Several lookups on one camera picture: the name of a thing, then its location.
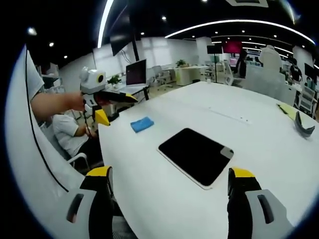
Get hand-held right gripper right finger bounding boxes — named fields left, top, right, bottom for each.
left=226, top=167, right=295, bottom=239

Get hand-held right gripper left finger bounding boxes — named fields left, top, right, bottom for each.
left=51, top=165, right=115, bottom=239

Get blue cleaning cloth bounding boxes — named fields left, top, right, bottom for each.
left=130, top=116, right=155, bottom=134

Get black tablet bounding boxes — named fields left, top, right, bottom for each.
left=158, top=127, right=235, bottom=191

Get small green desk plant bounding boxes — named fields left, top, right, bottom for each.
left=107, top=74, right=123, bottom=87

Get silver computer monitor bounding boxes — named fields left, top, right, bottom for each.
left=125, top=59, right=148, bottom=88

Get hanging black screen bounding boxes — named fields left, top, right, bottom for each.
left=109, top=31, right=133, bottom=57

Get cream storage cabinet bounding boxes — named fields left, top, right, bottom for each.
left=173, top=65, right=202, bottom=87

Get person's white shirt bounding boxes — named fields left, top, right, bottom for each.
left=4, top=44, right=87, bottom=239

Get grey curved object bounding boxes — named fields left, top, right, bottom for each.
left=294, top=111, right=316, bottom=138

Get yellow paper sheet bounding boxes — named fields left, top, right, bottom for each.
left=276, top=103, right=301, bottom=120

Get white mesh office chair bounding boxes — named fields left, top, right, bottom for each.
left=298, top=86, right=319, bottom=118

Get white desk partition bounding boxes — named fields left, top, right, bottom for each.
left=243, top=66, right=298, bottom=107

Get thin black cable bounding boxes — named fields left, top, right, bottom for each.
left=24, top=44, right=70, bottom=193

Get red wall screen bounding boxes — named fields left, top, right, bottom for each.
left=222, top=40, right=243, bottom=54

